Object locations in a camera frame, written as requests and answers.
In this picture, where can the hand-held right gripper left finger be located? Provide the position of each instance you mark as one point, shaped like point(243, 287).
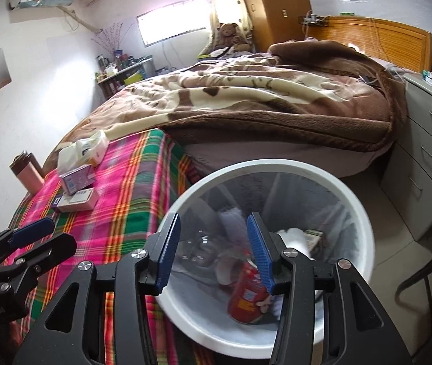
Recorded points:
point(168, 254)

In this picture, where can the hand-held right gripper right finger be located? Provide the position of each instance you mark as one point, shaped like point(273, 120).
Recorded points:
point(259, 251)

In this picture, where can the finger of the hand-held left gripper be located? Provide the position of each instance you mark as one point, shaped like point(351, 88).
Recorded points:
point(48, 253)
point(33, 232)

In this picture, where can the clear bottle with red label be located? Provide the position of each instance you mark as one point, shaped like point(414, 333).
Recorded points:
point(200, 253)

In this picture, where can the lavender foam fruit net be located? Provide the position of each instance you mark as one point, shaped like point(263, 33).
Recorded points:
point(233, 224)

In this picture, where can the red drink can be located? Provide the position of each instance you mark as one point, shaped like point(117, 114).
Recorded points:
point(244, 296)

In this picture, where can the small beige drink carton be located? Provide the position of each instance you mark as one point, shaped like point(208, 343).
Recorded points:
point(315, 243)

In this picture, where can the white trash bin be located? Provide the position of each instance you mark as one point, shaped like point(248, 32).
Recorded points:
point(208, 334)

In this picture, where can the flat white box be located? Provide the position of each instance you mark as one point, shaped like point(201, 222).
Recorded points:
point(75, 199)

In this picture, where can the pink mug with brown lid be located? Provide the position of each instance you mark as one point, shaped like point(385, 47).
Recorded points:
point(29, 176)

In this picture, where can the pink green plaid cloth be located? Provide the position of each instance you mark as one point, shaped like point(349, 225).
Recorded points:
point(124, 205)

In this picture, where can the small purple box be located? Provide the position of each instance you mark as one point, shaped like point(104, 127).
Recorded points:
point(77, 178)

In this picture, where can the bed mattress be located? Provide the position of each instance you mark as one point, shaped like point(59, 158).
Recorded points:
point(277, 159)

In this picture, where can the white tissue pack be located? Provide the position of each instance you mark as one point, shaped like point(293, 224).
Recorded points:
point(83, 150)

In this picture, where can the brown cream blanket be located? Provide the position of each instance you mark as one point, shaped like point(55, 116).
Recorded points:
point(258, 95)

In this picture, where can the black chair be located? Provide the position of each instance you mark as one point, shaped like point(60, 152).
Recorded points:
point(427, 272)

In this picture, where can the yellow green box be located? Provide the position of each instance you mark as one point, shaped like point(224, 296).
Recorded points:
point(132, 80)

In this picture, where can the row of bottles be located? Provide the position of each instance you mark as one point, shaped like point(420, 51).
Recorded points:
point(117, 62)

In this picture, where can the grey drawer cabinet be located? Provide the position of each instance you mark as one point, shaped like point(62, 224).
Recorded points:
point(421, 152)

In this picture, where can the dried branches in vase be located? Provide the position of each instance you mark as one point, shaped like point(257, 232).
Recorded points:
point(117, 45)

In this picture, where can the air conditioner pipe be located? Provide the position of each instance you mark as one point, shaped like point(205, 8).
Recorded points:
point(83, 22)

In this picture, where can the brown teddy bear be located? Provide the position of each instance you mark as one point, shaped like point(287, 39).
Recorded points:
point(229, 36)

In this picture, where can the window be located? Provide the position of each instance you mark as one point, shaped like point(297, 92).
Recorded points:
point(170, 22)

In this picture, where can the wooden wardrobe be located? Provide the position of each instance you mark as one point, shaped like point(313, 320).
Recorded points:
point(277, 7)

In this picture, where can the wooden headboard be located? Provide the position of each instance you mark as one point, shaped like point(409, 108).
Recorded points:
point(391, 38)

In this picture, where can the black wall rack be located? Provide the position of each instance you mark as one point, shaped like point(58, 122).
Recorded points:
point(313, 19)

